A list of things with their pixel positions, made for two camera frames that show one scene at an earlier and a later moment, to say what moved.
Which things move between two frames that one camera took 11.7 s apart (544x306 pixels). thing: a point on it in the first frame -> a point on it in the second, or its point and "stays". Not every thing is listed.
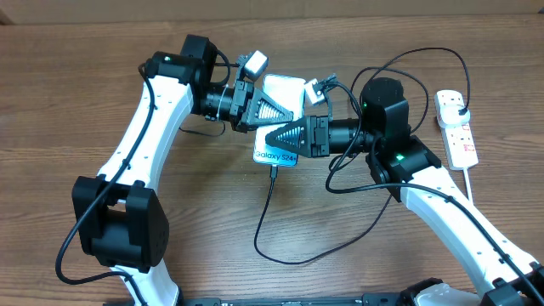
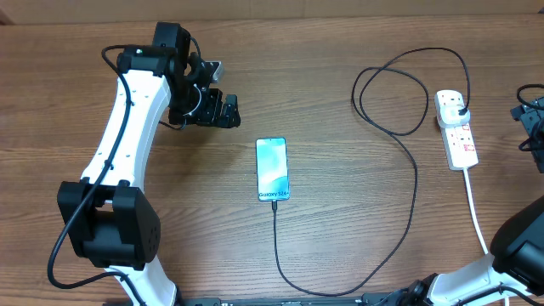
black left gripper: (246, 92) -> (211, 115)
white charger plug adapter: (450, 117) stays
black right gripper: (314, 143) -> (529, 118)
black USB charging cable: (351, 236) -> (362, 110)
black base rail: (374, 299) stays
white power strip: (456, 138) stays
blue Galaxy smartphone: (289, 93) -> (272, 169)
